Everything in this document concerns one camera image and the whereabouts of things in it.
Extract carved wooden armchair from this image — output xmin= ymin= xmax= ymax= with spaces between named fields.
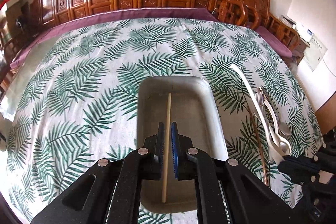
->
xmin=221 ymin=0 xmax=301 ymax=51

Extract grey rectangular tray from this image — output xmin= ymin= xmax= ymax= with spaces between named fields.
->
xmin=137 ymin=76 xmax=228 ymax=214

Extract wooden side table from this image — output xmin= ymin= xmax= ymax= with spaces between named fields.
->
xmin=292 ymin=38 xmax=310 ymax=65

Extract light wooden chopstick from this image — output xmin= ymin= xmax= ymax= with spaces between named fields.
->
xmin=162 ymin=93 xmax=171 ymax=203

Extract purple sofa cushion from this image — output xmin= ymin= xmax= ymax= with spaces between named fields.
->
xmin=10 ymin=7 xmax=218 ymax=70

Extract purple armchair cushion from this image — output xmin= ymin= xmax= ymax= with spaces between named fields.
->
xmin=255 ymin=26 xmax=293 ymax=59

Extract white plastic chopstick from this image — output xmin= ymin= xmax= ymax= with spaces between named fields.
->
xmin=229 ymin=63 xmax=285 ymax=164

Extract green leaf print tablecloth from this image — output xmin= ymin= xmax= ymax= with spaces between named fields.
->
xmin=1 ymin=18 xmax=322 ymax=223

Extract items on side table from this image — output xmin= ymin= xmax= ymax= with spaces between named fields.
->
xmin=280 ymin=15 xmax=313 ymax=43

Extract metal fork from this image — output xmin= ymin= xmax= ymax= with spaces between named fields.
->
xmin=256 ymin=87 xmax=291 ymax=139

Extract white plastic fork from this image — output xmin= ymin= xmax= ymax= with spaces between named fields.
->
xmin=256 ymin=89 xmax=279 ymax=136

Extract white electrical panel door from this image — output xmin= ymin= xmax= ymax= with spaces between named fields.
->
xmin=304 ymin=35 xmax=327 ymax=71

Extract dark brown wooden chopstick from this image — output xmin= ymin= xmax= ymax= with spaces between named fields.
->
xmin=247 ymin=106 xmax=269 ymax=186

